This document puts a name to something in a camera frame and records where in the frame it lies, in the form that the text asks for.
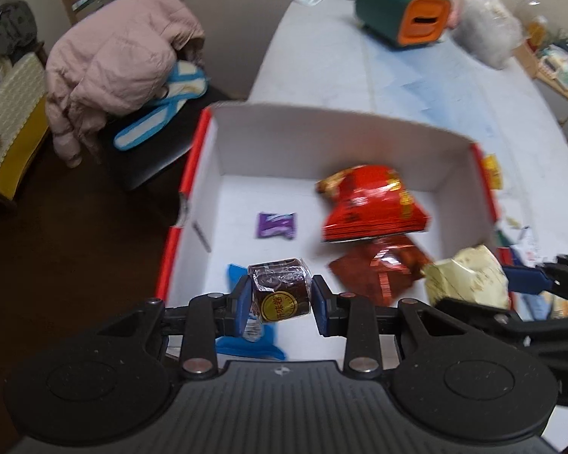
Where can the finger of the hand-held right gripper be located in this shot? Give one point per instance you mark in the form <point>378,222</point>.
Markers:
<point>539,328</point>
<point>525,280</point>

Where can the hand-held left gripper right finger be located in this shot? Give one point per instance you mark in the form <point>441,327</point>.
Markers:
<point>322,307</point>

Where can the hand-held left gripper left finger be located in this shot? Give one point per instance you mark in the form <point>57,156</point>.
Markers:
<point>244,302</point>

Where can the brown cake roll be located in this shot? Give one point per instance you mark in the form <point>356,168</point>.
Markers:
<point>281,288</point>

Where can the blue cookie packet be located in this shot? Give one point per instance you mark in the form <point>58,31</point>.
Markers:
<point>260,345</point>

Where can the pale yellow snack packet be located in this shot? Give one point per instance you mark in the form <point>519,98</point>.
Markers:
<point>468,279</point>

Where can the dark red snack packet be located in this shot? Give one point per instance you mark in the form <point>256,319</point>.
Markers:
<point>378,269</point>

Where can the purple candy packet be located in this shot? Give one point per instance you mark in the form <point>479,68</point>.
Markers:
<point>277,224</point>

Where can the bright red snack packet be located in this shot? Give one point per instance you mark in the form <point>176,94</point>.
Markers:
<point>374,203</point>

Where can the red white cardboard box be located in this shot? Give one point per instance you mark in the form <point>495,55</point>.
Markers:
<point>265,151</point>

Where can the light blue snack packet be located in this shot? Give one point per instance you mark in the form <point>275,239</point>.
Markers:
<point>549,305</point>

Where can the blue white snack packet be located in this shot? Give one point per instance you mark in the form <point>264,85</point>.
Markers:
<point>525,246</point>

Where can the black seat chair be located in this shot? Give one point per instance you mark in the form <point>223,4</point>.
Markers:
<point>161,151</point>

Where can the blue white tote bag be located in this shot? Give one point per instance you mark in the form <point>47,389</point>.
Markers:
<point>151,118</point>

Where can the white wooden cabinet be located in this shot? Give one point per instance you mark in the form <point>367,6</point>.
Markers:
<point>558,75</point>

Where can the clear plastic jar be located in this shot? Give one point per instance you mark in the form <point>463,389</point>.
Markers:
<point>535,23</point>

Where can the clear plastic bag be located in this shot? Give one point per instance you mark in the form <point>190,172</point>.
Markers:
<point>487,23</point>

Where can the pink puffer jacket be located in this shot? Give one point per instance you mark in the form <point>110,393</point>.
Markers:
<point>118,61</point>

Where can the sofa with cream cover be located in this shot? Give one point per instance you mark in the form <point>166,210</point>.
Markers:
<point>9,118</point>

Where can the green orange tissue box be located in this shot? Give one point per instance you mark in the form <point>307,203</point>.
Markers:
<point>397,9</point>

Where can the dark clothes pile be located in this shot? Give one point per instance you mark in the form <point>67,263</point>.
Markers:
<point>9,28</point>

